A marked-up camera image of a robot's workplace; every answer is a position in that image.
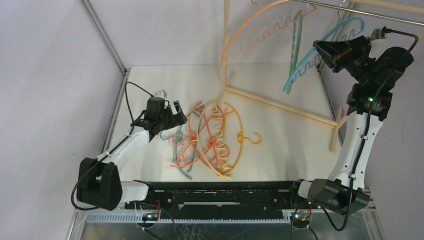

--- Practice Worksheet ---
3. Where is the pale yellow wavy hanger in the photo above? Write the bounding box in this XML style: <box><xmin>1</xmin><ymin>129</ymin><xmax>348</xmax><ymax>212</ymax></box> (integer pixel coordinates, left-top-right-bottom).
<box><xmin>195</xmin><ymin>102</ymin><xmax>233</xmax><ymax>180</ymax></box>

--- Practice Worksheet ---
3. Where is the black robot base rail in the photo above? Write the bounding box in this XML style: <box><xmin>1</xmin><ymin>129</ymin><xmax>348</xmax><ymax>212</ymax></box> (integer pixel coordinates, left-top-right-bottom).
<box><xmin>118</xmin><ymin>180</ymin><xmax>303</xmax><ymax>222</ymax></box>

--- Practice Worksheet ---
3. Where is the teal plastic hanger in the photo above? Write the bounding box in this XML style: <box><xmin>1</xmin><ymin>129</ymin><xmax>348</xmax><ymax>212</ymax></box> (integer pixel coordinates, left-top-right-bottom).
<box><xmin>159</xmin><ymin>105</ymin><xmax>204</xmax><ymax>180</ymax></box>

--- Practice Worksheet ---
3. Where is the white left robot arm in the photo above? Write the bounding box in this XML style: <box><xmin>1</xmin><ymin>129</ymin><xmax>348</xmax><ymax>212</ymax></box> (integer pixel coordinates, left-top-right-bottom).
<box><xmin>71</xmin><ymin>96</ymin><xmax>188</xmax><ymax>211</ymax></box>

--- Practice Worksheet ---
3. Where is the right circuit board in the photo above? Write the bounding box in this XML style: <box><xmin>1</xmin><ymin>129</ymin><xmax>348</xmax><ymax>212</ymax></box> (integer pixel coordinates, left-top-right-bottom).
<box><xmin>290</xmin><ymin>213</ymin><xmax>310</xmax><ymax>229</ymax></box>

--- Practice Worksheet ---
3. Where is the circuit board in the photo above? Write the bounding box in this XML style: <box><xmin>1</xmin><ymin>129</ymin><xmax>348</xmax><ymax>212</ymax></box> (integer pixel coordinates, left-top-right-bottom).
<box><xmin>290</xmin><ymin>213</ymin><xmax>310</xmax><ymax>229</ymax></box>
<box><xmin>140</xmin><ymin>211</ymin><xmax>161</xmax><ymax>223</ymax></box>

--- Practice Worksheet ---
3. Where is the peach wavy hanger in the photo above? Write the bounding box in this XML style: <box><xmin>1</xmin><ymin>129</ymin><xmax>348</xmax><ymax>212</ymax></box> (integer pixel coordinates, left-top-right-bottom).
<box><xmin>220</xmin><ymin>0</ymin><xmax>318</xmax><ymax>66</ymax></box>

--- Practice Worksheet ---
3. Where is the metal hanging rod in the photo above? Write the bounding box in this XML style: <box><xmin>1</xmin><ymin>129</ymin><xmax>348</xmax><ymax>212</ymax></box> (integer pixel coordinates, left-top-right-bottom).
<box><xmin>296</xmin><ymin>0</ymin><xmax>424</xmax><ymax>27</ymax></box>

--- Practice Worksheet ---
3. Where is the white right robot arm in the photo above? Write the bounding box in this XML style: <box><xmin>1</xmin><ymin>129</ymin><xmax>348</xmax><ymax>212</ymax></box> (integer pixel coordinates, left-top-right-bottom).
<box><xmin>289</xmin><ymin>36</ymin><xmax>414</xmax><ymax>216</ymax></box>

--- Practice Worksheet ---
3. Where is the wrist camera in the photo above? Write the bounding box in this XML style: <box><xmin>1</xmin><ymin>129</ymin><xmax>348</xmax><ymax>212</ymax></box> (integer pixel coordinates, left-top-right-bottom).
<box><xmin>153</xmin><ymin>90</ymin><xmax>167</xmax><ymax>100</ymax></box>
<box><xmin>369</xmin><ymin>26</ymin><xmax>388</xmax><ymax>42</ymax></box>

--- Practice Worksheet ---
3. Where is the yellow-orange plastic hanger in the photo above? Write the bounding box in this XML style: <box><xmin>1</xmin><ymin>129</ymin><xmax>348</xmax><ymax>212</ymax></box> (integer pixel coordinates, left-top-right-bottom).
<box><xmin>216</xmin><ymin>102</ymin><xmax>262</xmax><ymax>180</ymax></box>

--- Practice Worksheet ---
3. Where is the orange plastic hanger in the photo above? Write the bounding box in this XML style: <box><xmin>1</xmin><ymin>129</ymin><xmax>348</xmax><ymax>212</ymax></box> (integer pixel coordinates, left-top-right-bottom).
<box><xmin>171</xmin><ymin>101</ymin><xmax>206</xmax><ymax>173</ymax></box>
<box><xmin>166</xmin><ymin>103</ymin><xmax>231</xmax><ymax>179</ymax></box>

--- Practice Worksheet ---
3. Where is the light blue wavy hanger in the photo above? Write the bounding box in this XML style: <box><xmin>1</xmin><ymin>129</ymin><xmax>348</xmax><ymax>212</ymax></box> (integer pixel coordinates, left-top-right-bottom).
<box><xmin>282</xmin><ymin>17</ymin><xmax>366</xmax><ymax>95</ymax></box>

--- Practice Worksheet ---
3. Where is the wooden clothes rack frame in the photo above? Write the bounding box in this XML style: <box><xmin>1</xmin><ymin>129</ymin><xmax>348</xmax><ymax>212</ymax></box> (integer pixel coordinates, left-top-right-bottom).
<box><xmin>213</xmin><ymin>0</ymin><xmax>424</xmax><ymax>153</ymax></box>

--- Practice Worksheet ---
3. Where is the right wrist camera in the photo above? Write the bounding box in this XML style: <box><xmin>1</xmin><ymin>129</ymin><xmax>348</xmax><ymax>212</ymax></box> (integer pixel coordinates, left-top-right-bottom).
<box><xmin>369</xmin><ymin>26</ymin><xmax>388</xmax><ymax>42</ymax></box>

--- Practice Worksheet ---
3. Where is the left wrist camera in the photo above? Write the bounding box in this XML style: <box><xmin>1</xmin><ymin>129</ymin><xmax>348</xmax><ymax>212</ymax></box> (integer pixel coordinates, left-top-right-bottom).
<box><xmin>153</xmin><ymin>90</ymin><xmax>167</xmax><ymax>100</ymax></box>

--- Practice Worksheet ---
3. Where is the green hanging hanger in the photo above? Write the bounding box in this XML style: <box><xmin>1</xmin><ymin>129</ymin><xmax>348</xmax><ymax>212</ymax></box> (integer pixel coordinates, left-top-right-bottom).
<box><xmin>289</xmin><ymin>10</ymin><xmax>304</xmax><ymax>77</ymax></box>

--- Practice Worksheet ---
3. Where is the left circuit board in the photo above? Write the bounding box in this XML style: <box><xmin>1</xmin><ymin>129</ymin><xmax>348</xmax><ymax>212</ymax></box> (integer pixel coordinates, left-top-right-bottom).
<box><xmin>140</xmin><ymin>211</ymin><xmax>161</xmax><ymax>223</ymax></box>

